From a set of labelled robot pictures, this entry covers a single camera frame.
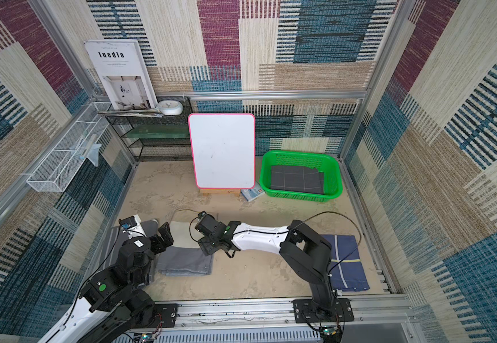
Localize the black wire shelf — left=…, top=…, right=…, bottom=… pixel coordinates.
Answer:
left=98, top=97, right=192, bottom=162

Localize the white wire wall basket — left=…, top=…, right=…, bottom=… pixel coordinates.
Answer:
left=27, top=102, right=109, bottom=192

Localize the green plastic basket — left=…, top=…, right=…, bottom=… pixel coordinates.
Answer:
left=259, top=150, right=344, bottom=202

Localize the pink framed whiteboard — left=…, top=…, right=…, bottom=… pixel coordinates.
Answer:
left=188, top=113, right=256, bottom=190

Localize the Inedia magazine poster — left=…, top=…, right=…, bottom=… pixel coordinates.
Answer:
left=84, top=39, right=157, bottom=111

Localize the grey striped folded pillowcase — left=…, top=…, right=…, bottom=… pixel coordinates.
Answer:
left=97, top=219, right=159, bottom=271

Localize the dark checked pillowcase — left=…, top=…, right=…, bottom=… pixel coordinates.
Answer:
left=269, top=165, right=324, bottom=194

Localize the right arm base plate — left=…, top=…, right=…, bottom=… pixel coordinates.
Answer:
left=291, top=298, right=354, bottom=324

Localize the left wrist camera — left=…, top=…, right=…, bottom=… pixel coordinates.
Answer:
left=119, top=214, right=147, bottom=239

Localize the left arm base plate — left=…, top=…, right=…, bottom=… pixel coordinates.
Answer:
left=146, top=303, right=179, bottom=330

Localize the beige grey pillowcase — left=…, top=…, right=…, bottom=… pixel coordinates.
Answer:
left=156, top=209, right=213, bottom=277

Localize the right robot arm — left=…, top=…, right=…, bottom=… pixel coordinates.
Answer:
left=195, top=212, right=354, bottom=324

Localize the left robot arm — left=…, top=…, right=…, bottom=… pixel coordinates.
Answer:
left=41, top=215, right=178, bottom=342

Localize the wooden whiteboard stand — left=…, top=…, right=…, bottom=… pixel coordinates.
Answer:
left=199, top=189, right=241, bottom=197

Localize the navy blue folded pillowcase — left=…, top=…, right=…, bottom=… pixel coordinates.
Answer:
left=324, top=234, right=370, bottom=292

